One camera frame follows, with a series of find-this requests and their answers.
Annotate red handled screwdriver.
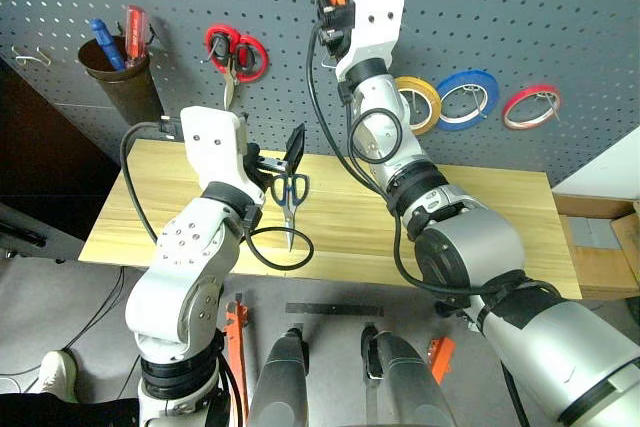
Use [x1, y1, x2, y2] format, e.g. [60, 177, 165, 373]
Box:
[123, 5, 151, 70]

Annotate small orange bracket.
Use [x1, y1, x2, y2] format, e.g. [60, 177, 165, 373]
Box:
[426, 336, 457, 384]

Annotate black flat strip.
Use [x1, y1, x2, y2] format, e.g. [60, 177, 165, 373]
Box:
[285, 302, 385, 318]

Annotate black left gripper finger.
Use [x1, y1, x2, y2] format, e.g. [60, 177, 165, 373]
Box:
[283, 122, 308, 177]

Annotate long orange bar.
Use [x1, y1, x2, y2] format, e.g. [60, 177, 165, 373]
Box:
[223, 298, 251, 421]

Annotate brown cardboard box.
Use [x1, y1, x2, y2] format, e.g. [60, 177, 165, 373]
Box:
[552, 191, 640, 301]

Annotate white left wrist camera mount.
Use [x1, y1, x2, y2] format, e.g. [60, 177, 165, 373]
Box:
[178, 105, 267, 204]

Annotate brown metal cup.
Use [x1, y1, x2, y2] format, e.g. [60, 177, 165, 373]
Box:
[77, 35, 164, 126]

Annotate yellow tape roll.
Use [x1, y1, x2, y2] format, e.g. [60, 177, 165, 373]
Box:
[394, 75, 443, 137]

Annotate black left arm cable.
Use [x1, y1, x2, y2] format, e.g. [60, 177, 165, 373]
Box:
[121, 115, 315, 272]

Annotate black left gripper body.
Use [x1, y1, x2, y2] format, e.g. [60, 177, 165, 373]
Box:
[244, 142, 291, 194]

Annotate blue handled screwdriver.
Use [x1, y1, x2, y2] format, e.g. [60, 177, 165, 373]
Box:
[89, 18, 126, 72]

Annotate red tape roll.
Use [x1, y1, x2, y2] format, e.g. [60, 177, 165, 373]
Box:
[501, 85, 562, 131]

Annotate blue tape roll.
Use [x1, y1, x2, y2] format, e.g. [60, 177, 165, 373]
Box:
[436, 69, 499, 132]

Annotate grey pegboard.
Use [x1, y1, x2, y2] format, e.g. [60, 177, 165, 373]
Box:
[0, 0, 640, 186]

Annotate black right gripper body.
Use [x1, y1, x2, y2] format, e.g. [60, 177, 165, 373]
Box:
[316, 2, 357, 63]

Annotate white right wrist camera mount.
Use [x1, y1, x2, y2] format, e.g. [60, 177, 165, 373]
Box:
[333, 0, 406, 82]

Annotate blue handled scissors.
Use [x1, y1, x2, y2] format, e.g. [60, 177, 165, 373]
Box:
[269, 172, 311, 252]

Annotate red handled scissors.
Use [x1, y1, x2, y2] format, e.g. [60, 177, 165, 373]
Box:
[204, 23, 271, 112]

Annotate thin black floor cable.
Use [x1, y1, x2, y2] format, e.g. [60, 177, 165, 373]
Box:
[0, 266, 126, 379]

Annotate white shoe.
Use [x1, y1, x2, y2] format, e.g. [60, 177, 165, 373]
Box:
[38, 350, 79, 404]

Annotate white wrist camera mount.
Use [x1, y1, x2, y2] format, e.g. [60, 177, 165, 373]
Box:
[178, 105, 267, 204]
[333, 0, 406, 82]

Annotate grey rounded leg cover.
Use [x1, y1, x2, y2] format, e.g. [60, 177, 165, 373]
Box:
[361, 323, 457, 427]
[248, 325, 310, 427]

